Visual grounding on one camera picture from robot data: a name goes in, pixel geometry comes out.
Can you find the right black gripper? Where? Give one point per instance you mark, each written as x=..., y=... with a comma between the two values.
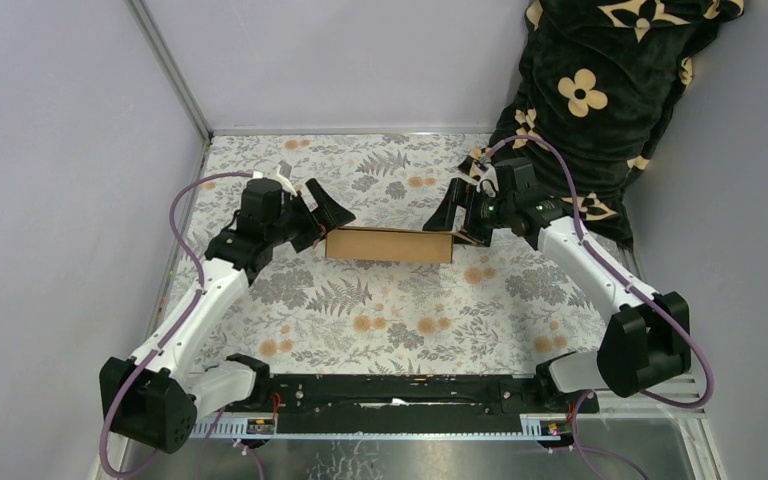
x=459, y=194

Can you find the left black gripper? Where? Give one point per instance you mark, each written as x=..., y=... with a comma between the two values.
x=329, y=214

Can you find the brown cardboard box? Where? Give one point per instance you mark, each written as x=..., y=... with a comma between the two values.
x=393, y=245

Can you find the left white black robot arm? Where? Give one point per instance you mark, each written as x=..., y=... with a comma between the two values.
x=153, y=396

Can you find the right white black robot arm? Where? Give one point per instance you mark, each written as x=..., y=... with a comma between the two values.
x=644, y=343

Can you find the black floral blanket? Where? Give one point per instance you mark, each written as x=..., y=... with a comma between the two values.
x=599, y=84

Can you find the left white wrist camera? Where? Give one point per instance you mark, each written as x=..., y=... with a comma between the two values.
x=282, y=176

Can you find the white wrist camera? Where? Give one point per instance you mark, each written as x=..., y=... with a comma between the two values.
x=486, y=179
x=282, y=176

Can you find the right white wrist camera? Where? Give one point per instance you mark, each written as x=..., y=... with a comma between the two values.
x=486, y=179

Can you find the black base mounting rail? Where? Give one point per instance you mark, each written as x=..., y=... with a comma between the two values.
x=407, y=407

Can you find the aluminium corner post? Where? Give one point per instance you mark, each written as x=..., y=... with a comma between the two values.
x=164, y=57

